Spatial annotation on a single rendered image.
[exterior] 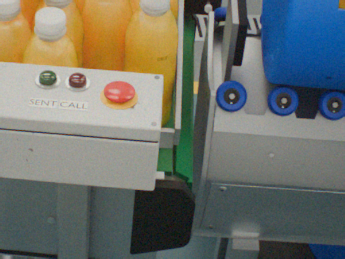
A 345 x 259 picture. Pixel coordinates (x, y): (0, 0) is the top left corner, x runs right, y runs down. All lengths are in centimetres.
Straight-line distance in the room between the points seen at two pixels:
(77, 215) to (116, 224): 14
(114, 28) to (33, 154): 27
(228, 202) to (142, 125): 43
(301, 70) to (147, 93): 26
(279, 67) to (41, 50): 32
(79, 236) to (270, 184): 32
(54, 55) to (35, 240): 32
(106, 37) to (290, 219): 45
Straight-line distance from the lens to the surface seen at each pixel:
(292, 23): 114
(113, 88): 101
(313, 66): 119
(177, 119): 118
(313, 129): 129
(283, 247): 216
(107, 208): 124
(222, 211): 142
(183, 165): 124
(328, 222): 146
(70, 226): 115
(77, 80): 102
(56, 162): 103
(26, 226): 129
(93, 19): 121
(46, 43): 112
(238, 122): 127
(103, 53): 124
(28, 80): 104
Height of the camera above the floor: 175
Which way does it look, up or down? 39 degrees down
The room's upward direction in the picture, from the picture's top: 4 degrees clockwise
